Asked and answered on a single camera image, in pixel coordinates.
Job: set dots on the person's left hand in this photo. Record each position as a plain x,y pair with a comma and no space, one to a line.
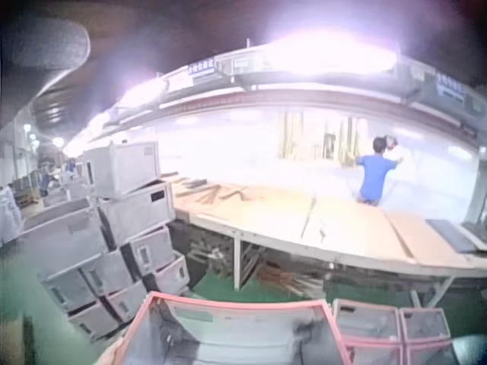
108,353

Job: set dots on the large red-rimmed grey crate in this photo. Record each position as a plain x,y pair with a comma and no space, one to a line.
243,334

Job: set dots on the stack of grey plastic crates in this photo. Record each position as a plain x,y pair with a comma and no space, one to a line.
114,224

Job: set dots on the white sack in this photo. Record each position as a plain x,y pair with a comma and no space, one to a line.
9,214

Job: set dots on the heap of wooden scrap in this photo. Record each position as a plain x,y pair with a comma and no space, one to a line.
266,266

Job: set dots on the heap of wooden strips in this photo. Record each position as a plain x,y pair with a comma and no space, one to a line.
213,190

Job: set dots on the small red-rimmed grey crate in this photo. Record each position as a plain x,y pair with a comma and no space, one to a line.
428,354
424,325
367,319
374,353

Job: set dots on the long wooden workbench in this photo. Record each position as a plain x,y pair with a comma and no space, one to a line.
342,228

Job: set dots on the hanging yellow strips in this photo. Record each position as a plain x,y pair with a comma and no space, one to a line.
323,138

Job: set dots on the overhead light rack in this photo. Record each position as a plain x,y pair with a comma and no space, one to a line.
312,72

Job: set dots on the black mat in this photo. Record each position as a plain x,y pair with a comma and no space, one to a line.
451,233

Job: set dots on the silver ventilation duct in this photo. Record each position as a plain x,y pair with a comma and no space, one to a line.
49,49

